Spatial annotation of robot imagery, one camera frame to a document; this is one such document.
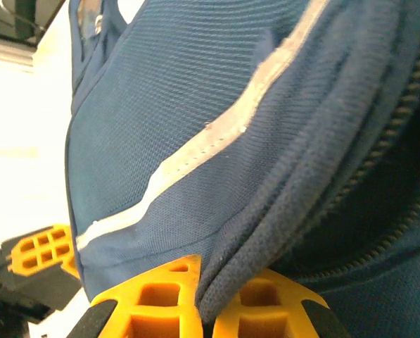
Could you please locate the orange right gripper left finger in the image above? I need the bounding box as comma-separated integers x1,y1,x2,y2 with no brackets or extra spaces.
72,255,204,338

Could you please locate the navy blue backpack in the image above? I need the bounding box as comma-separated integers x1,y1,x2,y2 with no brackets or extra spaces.
64,0,420,338

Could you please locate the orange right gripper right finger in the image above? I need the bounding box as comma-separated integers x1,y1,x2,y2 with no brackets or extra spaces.
212,269,351,338

